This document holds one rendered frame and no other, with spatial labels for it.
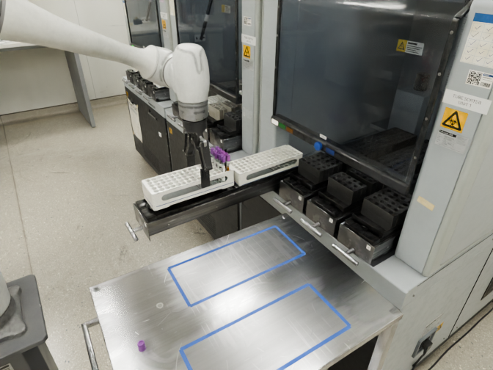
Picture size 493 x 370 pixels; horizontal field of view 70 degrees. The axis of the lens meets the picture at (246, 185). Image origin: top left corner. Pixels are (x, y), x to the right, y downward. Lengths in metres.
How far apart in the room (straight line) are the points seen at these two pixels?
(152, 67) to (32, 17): 0.37
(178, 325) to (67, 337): 1.20
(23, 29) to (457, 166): 0.99
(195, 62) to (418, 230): 0.77
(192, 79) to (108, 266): 1.46
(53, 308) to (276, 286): 1.46
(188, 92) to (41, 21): 0.38
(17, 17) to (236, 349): 0.79
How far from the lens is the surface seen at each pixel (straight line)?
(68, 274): 2.28
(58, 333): 2.03
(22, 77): 4.58
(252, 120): 1.55
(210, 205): 1.22
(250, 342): 0.81
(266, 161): 1.33
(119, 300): 0.92
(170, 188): 1.13
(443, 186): 1.00
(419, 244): 1.11
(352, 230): 1.13
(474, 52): 0.91
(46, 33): 0.90
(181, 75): 1.04
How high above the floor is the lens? 1.49
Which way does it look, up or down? 32 degrees down
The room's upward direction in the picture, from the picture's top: straight up
